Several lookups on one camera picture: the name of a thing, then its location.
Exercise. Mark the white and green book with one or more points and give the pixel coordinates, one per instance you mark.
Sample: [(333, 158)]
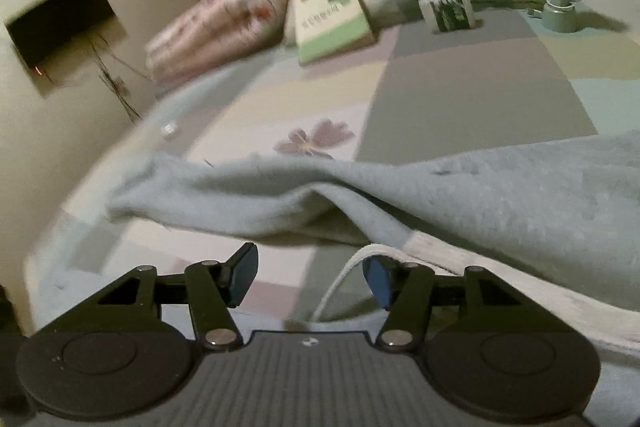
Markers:
[(330, 17)]

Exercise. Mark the pink folded quilt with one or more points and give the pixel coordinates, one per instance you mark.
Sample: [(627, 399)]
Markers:
[(215, 22)]

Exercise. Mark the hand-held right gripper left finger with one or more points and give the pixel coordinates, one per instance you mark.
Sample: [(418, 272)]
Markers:
[(242, 274)]

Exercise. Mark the black wall screen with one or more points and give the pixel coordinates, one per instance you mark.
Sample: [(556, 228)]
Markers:
[(65, 27)]

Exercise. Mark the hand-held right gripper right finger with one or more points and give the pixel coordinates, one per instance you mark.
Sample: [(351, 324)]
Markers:
[(377, 279)]

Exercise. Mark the small white box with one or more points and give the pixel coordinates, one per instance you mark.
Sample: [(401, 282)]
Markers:
[(447, 12)]

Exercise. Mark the light blue sweatpants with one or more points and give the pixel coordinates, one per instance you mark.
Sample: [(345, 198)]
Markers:
[(500, 207)]

